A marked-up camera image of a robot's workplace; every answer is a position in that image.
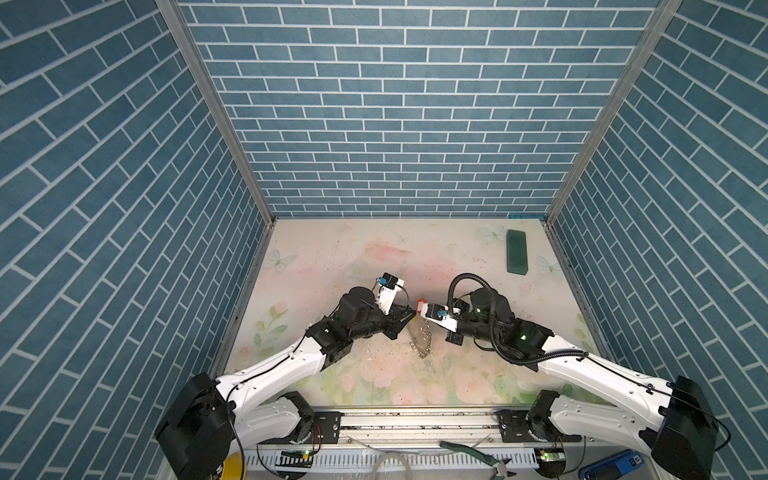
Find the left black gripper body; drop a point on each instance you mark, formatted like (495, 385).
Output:
(389, 324)

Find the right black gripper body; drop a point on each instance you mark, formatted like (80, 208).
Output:
(453, 337)

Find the metal key organizer plate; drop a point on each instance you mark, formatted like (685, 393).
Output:
(420, 336)

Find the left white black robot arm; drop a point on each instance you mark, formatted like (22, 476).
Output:
(211, 419)

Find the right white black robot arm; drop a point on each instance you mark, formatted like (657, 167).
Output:
(670, 420)

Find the green rectangular block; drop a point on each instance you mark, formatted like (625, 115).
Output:
(516, 252)

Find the clear plastic tube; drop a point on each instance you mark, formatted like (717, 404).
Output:
(391, 462)

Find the blue device box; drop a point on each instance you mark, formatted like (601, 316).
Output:
(613, 467)

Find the yellow tape roll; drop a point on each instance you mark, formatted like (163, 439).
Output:
(234, 467)

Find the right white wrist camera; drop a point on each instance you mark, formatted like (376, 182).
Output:
(435, 312)

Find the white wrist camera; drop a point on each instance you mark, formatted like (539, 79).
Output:
(435, 312)
(388, 287)

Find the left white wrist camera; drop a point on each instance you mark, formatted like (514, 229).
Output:
(388, 287)

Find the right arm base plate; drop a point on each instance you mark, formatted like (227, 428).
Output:
(515, 427)

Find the aluminium front rail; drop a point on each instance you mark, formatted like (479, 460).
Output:
(366, 433)

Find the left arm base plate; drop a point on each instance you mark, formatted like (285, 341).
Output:
(324, 428)

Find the green-handled pliers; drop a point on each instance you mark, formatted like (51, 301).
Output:
(499, 468)

